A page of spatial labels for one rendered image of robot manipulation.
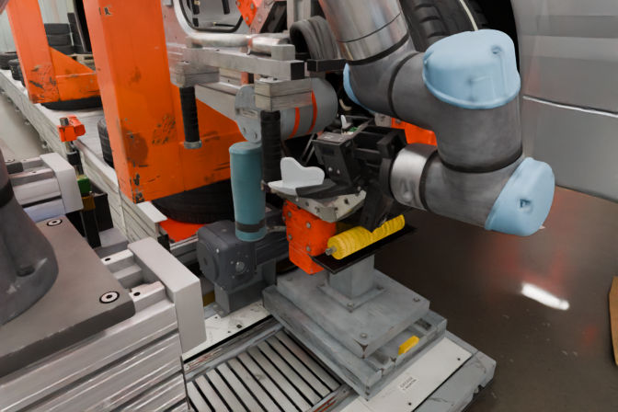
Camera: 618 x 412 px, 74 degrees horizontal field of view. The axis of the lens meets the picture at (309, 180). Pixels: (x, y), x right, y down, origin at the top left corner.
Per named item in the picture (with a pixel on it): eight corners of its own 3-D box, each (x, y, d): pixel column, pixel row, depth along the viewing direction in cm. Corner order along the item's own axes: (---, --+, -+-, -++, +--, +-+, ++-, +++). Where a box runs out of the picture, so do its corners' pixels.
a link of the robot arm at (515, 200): (559, 139, 38) (559, 211, 42) (451, 127, 46) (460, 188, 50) (521, 186, 34) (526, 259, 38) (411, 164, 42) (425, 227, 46)
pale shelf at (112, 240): (130, 248, 118) (128, 239, 117) (64, 270, 108) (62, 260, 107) (91, 200, 149) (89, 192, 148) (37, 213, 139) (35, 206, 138)
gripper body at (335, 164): (343, 113, 57) (416, 120, 49) (359, 164, 62) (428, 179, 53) (305, 141, 54) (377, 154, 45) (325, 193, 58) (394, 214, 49)
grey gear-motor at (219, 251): (322, 285, 158) (323, 203, 144) (225, 336, 133) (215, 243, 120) (292, 265, 171) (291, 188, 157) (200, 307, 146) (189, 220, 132)
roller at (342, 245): (410, 229, 116) (412, 211, 114) (335, 267, 99) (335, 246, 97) (394, 222, 121) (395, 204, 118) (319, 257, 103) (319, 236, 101)
